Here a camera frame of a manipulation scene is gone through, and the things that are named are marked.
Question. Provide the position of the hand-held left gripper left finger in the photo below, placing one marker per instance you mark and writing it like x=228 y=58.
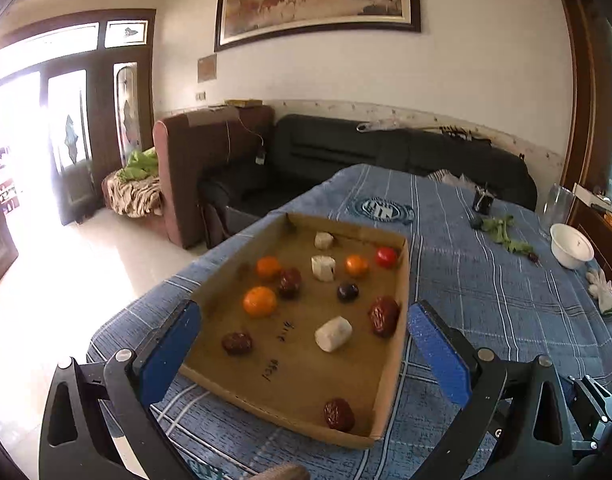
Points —
x=168 y=355

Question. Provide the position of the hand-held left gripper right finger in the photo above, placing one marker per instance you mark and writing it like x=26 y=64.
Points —
x=436 y=355

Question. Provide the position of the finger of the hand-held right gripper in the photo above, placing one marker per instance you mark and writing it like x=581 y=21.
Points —
x=593 y=400

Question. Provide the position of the large dried red date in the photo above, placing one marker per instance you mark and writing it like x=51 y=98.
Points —
x=384 y=316

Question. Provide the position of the orange mandarin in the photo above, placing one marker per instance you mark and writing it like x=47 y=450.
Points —
x=268 y=267
x=259 y=302
x=356 y=266

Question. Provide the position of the red cherry tomato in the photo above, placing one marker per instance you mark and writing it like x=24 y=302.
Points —
x=386 y=257

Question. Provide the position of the shallow cardboard tray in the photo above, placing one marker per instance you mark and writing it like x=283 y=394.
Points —
x=286 y=375

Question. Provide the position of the blue plaid blanket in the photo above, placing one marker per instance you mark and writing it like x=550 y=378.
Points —
x=486 y=300

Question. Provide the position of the dark purple plum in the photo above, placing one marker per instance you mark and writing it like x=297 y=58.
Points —
x=347 y=292

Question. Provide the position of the white glove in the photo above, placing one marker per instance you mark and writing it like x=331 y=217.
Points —
x=602 y=290

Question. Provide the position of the green leafy vegetable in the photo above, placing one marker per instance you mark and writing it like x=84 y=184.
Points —
x=503 y=232

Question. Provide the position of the white bowl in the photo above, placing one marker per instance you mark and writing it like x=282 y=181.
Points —
x=571 y=246

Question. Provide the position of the small black box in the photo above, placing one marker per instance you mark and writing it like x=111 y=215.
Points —
x=482 y=202

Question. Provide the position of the small white vegetable chunk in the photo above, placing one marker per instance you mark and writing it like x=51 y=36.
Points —
x=324 y=240

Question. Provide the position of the zebra print blanket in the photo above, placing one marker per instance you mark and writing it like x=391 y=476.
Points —
x=133 y=195

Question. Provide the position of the striped cloth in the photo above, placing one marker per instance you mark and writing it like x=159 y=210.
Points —
x=446 y=176

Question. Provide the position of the clear glass jar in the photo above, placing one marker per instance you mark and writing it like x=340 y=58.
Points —
x=556 y=207

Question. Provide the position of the green cloth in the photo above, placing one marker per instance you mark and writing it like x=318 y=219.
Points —
x=141 y=165

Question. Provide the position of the brown armchair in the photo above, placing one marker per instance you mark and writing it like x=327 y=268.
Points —
x=196 y=150

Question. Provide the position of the black sofa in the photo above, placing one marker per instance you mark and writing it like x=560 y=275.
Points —
x=336 y=145

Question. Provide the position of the wooden glass door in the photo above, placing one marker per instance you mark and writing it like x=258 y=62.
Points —
x=101 y=125

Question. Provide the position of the flat yellow box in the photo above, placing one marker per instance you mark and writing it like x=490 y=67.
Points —
x=243 y=103

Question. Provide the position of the wooden framed window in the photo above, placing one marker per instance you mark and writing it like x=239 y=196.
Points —
x=586 y=85

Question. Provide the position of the brown wall plaque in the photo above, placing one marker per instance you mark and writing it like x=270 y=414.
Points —
x=206 y=68

